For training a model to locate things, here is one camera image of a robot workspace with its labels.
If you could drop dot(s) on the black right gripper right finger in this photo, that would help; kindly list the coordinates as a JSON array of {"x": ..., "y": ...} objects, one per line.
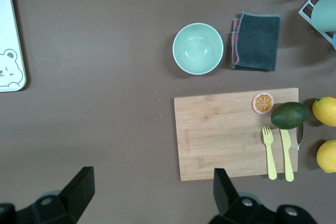
[{"x": 231, "y": 208}]

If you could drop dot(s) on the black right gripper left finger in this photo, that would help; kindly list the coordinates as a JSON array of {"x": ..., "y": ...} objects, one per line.
[{"x": 76, "y": 197}]

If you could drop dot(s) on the yellow plastic fork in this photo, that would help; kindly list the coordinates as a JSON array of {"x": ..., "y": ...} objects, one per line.
[{"x": 271, "y": 155}]

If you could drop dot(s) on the wooden cutting board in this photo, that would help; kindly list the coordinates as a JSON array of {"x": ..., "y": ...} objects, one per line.
[{"x": 223, "y": 134}]

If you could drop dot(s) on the yellow plastic knife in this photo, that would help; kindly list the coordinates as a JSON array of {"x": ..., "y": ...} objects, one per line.
[{"x": 287, "y": 155}]

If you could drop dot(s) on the green avocado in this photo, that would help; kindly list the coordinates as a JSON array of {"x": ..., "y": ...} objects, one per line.
[{"x": 288, "y": 115}]

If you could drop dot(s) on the orange fruit slice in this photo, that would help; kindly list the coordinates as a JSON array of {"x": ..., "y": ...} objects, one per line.
[{"x": 263, "y": 103}]

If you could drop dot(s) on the yellow lemon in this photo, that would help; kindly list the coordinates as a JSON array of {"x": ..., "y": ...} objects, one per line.
[
  {"x": 326, "y": 111},
  {"x": 328, "y": 157}
]

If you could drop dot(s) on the pale green bowl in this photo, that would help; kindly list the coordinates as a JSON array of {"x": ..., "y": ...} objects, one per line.
[{"x": 198, "y": 48}]

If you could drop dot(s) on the dark grey folded cloth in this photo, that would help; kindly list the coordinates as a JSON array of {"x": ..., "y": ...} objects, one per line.
[{"x": 257, "y": 43}]

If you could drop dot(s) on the cream bear print tray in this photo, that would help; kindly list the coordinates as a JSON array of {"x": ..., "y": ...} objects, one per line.
[{"x": 10, "y": 37}]

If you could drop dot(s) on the pink folded cloth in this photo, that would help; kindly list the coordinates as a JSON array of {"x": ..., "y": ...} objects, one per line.
[{"x": 235, "y": 35}]

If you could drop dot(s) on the pale green cup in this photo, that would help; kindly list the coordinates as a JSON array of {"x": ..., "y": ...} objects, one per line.
[{"x": 325, "y": 14}]

